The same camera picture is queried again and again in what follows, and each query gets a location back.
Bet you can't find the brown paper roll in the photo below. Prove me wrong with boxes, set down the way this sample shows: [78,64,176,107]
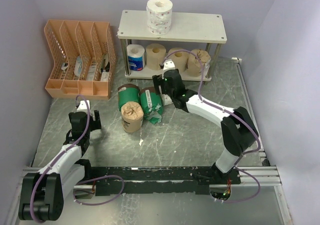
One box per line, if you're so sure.
[121,101,144,133]
[186,49,211,77]

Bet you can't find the bare tan paper roll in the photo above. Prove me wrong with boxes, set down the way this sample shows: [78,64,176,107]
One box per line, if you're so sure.
[146,43,166,71]

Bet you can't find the plastic white blue roll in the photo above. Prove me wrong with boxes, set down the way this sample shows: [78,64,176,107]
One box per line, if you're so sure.
[126,44,145,71]

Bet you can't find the white dotted roll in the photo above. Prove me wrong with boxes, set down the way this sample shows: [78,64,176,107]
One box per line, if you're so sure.
[146,0,173,35]
[160,94,173,106]

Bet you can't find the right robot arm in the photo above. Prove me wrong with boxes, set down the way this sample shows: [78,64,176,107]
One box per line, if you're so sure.
[152,69,259,184]

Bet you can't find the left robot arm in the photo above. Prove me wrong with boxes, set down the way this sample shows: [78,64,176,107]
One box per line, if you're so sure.
[18,110,102,222]

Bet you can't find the white two-tier shelf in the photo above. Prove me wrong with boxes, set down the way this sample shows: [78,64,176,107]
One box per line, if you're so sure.
[117,10,227,82]

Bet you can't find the green wrapped roll right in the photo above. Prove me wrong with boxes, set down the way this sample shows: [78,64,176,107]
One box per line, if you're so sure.
[139,87,164,125]

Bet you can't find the green wrapped roll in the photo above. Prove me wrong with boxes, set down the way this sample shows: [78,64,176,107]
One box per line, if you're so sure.
[139,87,164,125]
[117,83,140,111]

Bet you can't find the green wrapped roll left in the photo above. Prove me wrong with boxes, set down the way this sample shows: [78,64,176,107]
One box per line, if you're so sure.
[117,83,140,111]

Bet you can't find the papers in organizer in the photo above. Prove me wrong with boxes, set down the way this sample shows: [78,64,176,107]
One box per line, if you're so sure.
[59,53,111,82]

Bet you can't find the orange plastic file organizer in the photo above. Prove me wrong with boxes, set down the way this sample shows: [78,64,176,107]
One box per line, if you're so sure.
[44,19,117,100]

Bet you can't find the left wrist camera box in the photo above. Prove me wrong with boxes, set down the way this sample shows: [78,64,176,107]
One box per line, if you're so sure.
[76,100,91,113]

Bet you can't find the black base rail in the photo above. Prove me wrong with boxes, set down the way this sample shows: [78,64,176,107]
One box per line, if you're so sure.
[90,166,241,196]

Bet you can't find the white wall clip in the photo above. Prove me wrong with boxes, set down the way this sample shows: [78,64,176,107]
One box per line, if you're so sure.
[231,57,243,65]

